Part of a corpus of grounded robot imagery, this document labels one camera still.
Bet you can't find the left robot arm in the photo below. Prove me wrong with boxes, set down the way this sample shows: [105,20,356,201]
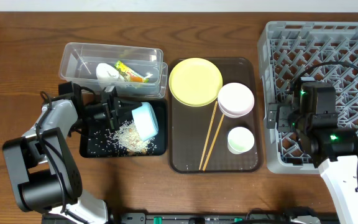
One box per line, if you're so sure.
[2,82,142,223]

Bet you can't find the right wooden chopstick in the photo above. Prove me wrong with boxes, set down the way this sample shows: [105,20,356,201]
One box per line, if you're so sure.
[202,114,225,171]

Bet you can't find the brown serving tray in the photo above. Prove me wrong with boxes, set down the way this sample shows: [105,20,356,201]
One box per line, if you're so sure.
[168,57,263,174]

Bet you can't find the yellow green snack wrapper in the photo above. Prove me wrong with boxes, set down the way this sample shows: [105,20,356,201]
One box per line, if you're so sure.
[114,60,149,83]

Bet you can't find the yellow plate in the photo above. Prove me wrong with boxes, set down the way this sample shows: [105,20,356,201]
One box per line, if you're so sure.
[168,58,223,107]

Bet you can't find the grey dishwasher rack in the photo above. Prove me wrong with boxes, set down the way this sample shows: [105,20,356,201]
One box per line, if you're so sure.
[257,21,358,175]

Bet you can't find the pink white bowl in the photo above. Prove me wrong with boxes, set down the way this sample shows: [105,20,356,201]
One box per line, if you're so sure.
[218,83,255,118]

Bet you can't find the light blue bowl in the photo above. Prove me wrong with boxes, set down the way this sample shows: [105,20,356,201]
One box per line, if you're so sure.
[132,102,158,141]

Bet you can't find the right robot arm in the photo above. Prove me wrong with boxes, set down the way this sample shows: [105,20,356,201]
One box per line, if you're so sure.
[267,82,358,223]

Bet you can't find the small white cup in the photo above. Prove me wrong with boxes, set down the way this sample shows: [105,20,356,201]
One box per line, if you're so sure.
[227,127,255,154]

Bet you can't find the clear plastic waste bin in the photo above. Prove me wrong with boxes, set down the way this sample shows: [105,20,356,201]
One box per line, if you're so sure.
[60,42,168,99]

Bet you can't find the black waste tray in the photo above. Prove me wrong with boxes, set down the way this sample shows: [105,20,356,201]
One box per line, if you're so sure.
[80,100,167,158]

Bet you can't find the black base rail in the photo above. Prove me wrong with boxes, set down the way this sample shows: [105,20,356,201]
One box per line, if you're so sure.
[40,207,341,224]

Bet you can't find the rice food scraps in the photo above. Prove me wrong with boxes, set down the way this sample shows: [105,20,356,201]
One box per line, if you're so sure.
[91,121,158,156]

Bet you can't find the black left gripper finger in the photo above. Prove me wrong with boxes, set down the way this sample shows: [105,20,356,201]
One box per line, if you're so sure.
[118,109,138,125]
[116,98,142,110]

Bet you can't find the white napkin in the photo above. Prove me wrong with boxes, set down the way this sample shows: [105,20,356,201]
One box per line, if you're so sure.
[96,63,125,83]

